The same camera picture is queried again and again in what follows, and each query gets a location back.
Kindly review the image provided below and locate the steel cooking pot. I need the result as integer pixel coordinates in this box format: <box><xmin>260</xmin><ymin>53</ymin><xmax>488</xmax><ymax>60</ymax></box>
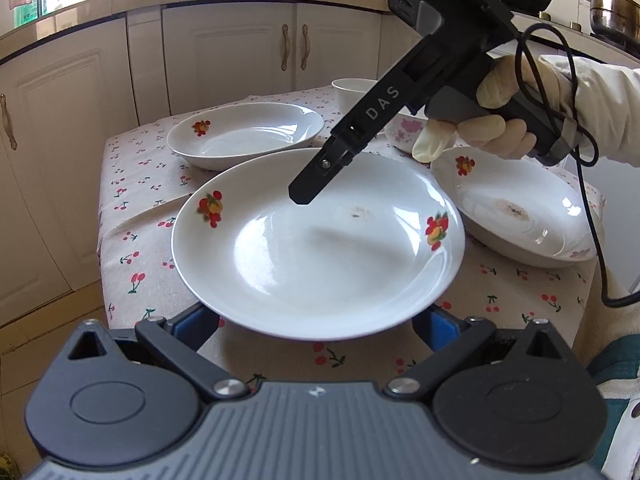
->
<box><xmin>586</xmin><ymin>0</ymin><xmax>640</xmax><ymax>44</ymax></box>

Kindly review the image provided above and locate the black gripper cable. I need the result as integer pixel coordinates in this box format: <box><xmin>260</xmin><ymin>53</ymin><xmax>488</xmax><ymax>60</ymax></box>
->
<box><xmin>491</xmin><ymin>0</ymin><xmax>640</xmax><ymax>309</ymax></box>

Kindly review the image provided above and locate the cherry pattern tablecloth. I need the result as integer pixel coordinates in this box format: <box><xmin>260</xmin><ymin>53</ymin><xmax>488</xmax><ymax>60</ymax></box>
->
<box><xmin>98</xmin><ymin>117</ymin><xmax>608</xmax><ymax>386</ymax></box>

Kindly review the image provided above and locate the white bowl with pink flowers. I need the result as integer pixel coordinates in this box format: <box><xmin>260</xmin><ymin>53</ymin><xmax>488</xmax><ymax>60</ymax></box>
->
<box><xmin>383</xmin><ymin>112</ymin><xmax>427</xmax><ymax>155</ymax></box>

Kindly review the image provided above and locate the large white fruit-pattern plate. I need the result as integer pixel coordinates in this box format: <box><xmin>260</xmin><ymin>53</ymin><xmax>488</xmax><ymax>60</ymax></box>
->
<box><xmin>171</xmin><ymin>148</ymin><xmax>465</xmax><ymax>341</ymax></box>

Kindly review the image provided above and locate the right hand in latex glove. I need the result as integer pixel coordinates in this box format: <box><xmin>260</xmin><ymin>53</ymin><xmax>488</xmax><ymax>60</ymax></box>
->
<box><xmin>411</xmin><ymin>54</ymin><xmax>582</xmax><ymax>164</ymax></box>

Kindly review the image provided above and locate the white sleeved right forearm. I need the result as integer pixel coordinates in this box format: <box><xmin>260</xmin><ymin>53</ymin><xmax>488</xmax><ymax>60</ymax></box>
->
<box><xmin>538</xmin><ymin>55</ymin><xmax>639</xmax><ymax>167</ymax></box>

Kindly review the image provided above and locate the plain white bowl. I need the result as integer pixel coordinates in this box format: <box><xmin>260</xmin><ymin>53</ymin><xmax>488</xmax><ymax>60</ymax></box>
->
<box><xmin>331</xmin><ymin>78</ymin><xmax>376</xmax><ymax>115</ymax></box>

